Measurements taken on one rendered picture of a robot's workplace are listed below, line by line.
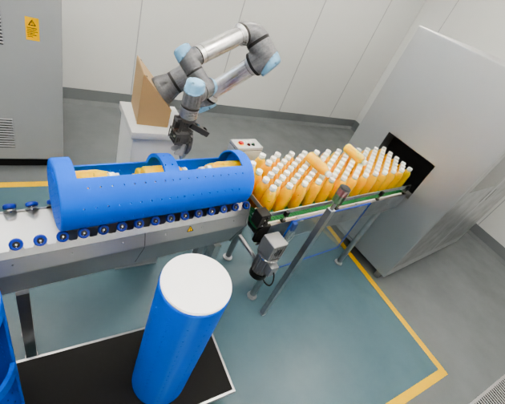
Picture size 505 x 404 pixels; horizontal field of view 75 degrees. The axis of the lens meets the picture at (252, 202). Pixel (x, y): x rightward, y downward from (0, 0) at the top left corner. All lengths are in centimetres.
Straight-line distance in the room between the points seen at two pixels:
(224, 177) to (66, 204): 67
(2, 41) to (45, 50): 24
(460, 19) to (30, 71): 537
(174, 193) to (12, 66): 178
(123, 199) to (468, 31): 539
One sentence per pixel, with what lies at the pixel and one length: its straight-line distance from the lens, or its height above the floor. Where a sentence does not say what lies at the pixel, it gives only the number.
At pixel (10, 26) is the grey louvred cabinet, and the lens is 282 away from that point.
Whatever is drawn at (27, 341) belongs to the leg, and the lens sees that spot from 210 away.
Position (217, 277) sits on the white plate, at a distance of 134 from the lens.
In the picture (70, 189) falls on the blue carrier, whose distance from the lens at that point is 133.
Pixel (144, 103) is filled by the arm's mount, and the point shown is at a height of 128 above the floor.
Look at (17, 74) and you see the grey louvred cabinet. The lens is 295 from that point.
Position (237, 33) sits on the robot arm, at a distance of 160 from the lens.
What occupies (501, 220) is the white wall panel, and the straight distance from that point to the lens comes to 552.
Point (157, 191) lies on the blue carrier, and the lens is 142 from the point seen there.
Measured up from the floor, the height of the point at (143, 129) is 115.
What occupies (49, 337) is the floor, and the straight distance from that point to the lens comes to 234.
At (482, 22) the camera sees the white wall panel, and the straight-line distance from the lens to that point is 594.
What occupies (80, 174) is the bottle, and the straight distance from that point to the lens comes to 141.
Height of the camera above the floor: 207
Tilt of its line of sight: 36 degrees down
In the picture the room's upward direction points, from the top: 24 degrees clockwise
